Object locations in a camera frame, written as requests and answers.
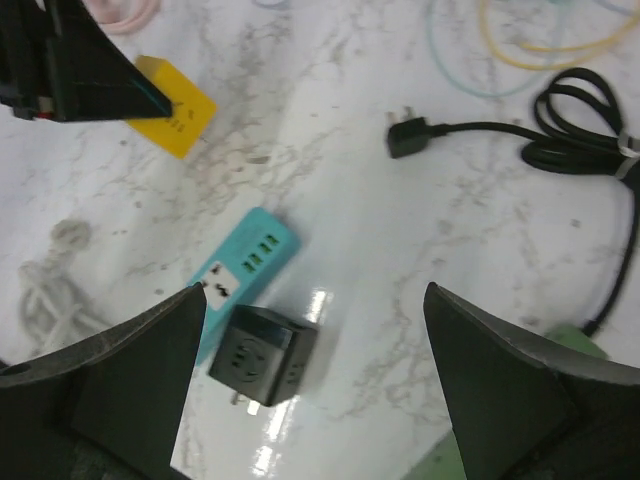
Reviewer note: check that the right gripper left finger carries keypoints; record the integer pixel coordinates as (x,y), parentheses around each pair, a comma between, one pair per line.
(109,406)

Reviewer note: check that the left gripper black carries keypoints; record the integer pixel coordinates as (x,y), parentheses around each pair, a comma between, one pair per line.
(57,63)

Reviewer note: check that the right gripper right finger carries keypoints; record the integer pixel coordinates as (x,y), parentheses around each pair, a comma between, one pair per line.
(523,406)

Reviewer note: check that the green power strip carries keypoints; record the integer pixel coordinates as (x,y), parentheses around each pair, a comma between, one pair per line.
(443,461)

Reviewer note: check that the yellow cube power socket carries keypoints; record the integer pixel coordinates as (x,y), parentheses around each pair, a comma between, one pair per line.
(192,108)

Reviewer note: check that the black cube power socket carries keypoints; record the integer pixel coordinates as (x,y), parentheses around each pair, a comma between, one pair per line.
(263,354)

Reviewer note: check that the teal power strip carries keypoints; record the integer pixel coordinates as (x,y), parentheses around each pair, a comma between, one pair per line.
(244,264)

